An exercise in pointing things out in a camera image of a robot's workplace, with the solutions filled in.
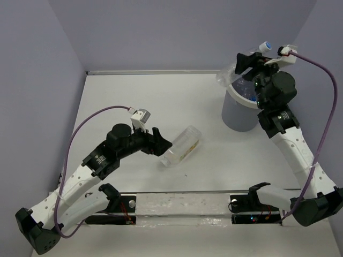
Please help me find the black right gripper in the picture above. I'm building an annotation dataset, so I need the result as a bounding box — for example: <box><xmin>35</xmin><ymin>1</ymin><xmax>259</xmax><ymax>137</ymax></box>
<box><xmin>235</xmin><ymin>52</ymin><xmax>285</xmax><ymax>109</ymax></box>

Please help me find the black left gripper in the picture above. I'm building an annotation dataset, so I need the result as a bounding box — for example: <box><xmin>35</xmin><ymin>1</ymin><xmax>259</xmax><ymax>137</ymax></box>
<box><xmin>118</xmin><ymin>123</ymin><xmax>172</xmax><ymax>159</ymax></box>

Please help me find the crushed clear bottle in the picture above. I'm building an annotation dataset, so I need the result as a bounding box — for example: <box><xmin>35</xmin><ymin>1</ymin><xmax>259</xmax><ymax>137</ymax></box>
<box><xmin>216</xmin><ymin>41</ymin><xmax>272</xmax><ymax>87</ymax></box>

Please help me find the large ribbed clear bottle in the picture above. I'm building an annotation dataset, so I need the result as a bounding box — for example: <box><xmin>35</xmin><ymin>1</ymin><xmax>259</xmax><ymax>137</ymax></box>
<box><xmin>160</xmin><ymin>125</ymin><xmax>202</xmax><ymax>167</ymax></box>

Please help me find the blue label bottle white cap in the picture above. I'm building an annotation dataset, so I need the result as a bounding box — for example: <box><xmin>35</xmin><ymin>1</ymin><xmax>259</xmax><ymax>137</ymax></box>
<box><xmin>235</xmin><ymin>81</ymin><xmax>255</xmax><ymax>100</ymax></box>

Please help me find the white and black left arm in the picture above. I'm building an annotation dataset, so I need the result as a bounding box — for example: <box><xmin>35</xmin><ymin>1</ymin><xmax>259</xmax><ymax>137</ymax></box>
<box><xmin>15</xmin><ymin>124</ymin><xmax>173</xmax><ymax>255</ymax></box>

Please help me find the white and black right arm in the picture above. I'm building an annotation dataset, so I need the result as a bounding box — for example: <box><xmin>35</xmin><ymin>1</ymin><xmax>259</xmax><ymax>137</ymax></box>
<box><xmin>230</xmin><ymin>48</ymin><xmax>342</xmax><ymax>226</ymax></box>

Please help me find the grey bin with white rim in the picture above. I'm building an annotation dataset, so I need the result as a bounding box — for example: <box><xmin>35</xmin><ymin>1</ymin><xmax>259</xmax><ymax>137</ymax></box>
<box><xmin>221</xmin><ymin>77</ymin><xmax>260</xmax><ymax>132</ymax></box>

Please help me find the white foam strip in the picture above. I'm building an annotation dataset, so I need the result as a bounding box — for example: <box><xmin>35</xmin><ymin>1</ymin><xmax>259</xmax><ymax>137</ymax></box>
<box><xmin>135</xmin><ymin>192</ymin><xmax>232</xmax><ymax>226</ymax></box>

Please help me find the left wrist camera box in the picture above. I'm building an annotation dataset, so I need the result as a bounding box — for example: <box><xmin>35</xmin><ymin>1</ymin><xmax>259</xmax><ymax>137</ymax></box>
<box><xmin>129</xmin><ymin>108</ymin><xmax>151</xmax><ymax>131</ymax></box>

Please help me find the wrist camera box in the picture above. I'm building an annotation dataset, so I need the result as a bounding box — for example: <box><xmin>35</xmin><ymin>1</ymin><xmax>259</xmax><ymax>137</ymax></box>
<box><xmin>129</xmin><ymin>108</ymin><xmax>151</xmax><ymax>131</ymax></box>
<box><xmin>264</xmin><ymin>44</ymin><xmax>298</xmax><ymax>68</ymax></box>

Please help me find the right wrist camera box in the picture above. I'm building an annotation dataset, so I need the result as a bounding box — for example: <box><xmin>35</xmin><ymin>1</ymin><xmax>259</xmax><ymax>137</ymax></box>
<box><xmin>264</xmin><ymin>44</ymin><xmax>298</xmax><ymax>68</ymax></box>

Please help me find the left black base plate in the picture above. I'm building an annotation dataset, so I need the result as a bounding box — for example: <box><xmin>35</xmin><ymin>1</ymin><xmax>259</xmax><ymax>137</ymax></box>
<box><xmin>85</xmin><ymin>184</ymin><xmax>137</xmax><ymax>225</ymax></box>

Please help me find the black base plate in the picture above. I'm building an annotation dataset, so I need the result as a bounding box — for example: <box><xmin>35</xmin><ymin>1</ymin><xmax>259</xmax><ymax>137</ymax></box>
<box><xmin>228</xmin><ymin>182</ymin><xmax>282</xmax><ymax>225</ymax></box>
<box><xmin>85</xmin><ymin>184</ymin><xmax>137</xmax><ymax>225</ymax></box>

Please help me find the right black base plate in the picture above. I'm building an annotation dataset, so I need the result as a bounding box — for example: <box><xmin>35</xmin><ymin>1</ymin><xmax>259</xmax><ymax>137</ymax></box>
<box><xmin>228</xmin><ymin>182</ymin><xmax>282</xmax><ymax>225</ymax></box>

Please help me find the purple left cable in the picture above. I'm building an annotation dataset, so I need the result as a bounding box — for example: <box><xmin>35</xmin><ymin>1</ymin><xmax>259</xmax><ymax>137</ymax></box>
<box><xmin>55</xmin><ymin>106</ymin><xmax>133</xmax><ymax>239</ymax></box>

